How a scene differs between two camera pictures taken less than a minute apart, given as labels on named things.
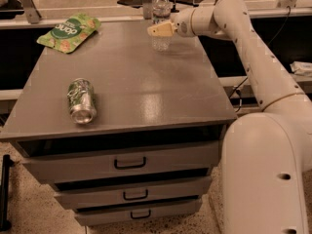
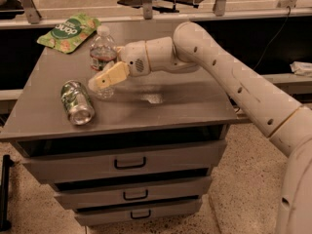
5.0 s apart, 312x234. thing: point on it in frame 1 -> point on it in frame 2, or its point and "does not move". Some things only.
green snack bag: x=71 y=33 does not move
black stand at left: x=5 y=223 does not move
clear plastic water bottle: x=161 y=14 -> x=103 y=51
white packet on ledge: x=301 y=68 does not move
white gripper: x=182 y=24 -> x=135 y=58
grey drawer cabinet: x=129 y=136 does not move
